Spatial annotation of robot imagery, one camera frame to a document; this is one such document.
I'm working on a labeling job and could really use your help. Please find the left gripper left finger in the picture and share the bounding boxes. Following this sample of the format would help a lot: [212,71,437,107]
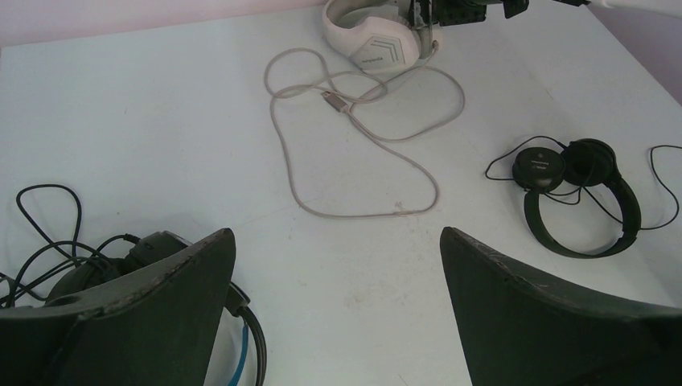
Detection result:
[1,228,236,385]

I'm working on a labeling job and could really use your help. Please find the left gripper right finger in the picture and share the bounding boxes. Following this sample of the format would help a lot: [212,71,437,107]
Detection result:
[440,227,681,385]

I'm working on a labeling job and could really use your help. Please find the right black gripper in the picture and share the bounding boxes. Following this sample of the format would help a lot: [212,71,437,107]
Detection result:
[407,0,529,27]

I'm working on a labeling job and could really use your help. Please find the grey headphone cable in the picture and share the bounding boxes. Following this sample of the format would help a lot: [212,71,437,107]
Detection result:
[263,39,466,220]

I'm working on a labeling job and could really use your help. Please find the white over-ear headphones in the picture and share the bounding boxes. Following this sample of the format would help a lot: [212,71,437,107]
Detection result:
[322,0,443,75]

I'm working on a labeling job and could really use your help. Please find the black on-ear headphones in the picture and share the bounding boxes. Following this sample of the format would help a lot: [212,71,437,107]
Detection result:
[484,135,682,261]

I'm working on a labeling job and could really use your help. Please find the black headphones with blue cable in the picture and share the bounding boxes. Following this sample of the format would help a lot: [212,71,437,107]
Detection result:
[1,183,267,385]

